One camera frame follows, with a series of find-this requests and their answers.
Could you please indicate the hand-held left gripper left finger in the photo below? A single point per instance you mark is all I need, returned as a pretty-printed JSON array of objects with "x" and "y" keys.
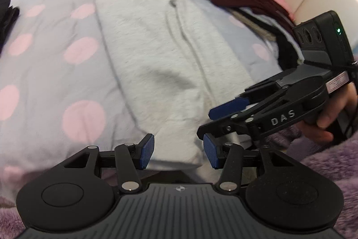
[{"x": 147, "y": 150}]

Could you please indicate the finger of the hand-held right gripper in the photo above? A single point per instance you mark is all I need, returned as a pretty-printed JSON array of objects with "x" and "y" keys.
[
  {"x": 223, "y": 125},
  {"x": 229, "y": 107}
]

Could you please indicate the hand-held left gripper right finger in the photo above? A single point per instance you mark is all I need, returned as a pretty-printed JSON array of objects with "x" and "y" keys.
[{"x": 211, "y": 152}]

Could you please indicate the white sweatshirt with navy lining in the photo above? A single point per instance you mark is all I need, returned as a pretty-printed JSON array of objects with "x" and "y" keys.
[{"x": 153, "y": 45}]

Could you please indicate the black folded clothes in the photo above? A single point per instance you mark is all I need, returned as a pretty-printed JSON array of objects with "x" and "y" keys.
[{"x": 7, "y": 15}]

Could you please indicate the person's right hand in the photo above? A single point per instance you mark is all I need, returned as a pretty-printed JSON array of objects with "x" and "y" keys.
[{"x": 341, "y": 104}]

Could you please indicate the black garment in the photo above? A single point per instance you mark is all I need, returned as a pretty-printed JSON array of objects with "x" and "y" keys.
[{"x": 288, "y": 54}]

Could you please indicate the purple fluffy robe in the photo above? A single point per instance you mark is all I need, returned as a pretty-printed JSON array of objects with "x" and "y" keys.
[{"x": 330, "y": 160}]

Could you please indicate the light grey garment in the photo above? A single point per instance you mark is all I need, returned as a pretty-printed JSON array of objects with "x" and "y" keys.
[{"x": 277, "y": 27}]

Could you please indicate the beige striped garment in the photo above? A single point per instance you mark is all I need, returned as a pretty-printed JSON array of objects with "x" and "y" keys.
[{"x": 251, "y": 23}]

